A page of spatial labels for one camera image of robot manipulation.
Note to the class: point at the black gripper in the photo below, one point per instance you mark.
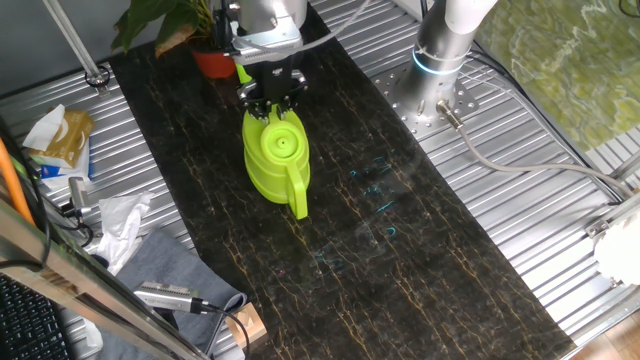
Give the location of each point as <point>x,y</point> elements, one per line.
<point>274,85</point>

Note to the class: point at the green plastic watering can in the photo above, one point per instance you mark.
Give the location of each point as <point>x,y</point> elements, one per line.
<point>275,160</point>

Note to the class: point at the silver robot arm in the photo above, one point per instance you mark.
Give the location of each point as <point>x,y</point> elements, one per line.
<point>435,65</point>

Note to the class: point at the red plant pot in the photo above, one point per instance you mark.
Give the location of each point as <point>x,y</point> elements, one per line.
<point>214,62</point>

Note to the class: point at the anthurium plant with broad leaves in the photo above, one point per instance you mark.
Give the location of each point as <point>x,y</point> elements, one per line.
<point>165,20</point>

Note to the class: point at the dark marbled table mat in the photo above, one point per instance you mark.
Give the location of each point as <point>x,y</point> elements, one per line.
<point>375,250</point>

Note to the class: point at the grey towel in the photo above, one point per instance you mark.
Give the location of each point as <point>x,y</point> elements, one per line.
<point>165,265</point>

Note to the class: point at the crumpled white tissue paper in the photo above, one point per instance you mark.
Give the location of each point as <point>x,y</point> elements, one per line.
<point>120,225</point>

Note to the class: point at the yellow tissue box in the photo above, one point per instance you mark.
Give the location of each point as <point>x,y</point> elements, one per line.
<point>70,137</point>

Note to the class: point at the silver support pole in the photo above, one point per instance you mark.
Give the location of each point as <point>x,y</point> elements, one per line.
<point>75,42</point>

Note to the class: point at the wooden block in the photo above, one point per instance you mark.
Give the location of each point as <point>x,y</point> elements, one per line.
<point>250,322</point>

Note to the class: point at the blue and white box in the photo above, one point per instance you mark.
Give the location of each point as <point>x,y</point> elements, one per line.
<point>55,172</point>

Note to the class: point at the orange tube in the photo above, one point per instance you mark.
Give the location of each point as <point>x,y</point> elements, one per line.
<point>12,182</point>

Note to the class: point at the green marbled sheet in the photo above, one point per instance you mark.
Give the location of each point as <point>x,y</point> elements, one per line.
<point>565,60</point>

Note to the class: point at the black keyboard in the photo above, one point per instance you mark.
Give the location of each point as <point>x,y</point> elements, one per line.
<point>25,325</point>

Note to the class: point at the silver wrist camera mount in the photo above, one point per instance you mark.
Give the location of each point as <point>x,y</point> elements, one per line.
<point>270,42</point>

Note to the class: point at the small silver camera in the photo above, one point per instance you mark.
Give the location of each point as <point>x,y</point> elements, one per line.
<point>77,192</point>

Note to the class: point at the silver finned camera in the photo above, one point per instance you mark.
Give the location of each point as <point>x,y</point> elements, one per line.
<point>165,296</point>

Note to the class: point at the aluminium frame bar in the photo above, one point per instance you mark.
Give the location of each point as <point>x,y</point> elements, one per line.
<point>75,280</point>

